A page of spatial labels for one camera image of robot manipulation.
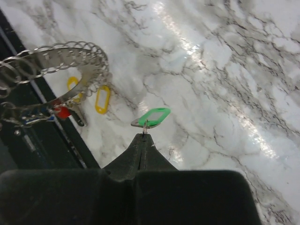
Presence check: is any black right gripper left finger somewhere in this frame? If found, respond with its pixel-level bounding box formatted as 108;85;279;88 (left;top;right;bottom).
0;134;144;225

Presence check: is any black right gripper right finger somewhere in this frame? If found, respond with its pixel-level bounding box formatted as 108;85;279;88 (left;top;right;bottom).
134;135;261;225

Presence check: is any green tagged key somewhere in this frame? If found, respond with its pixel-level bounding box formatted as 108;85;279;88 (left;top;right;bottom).
131;108;171;135

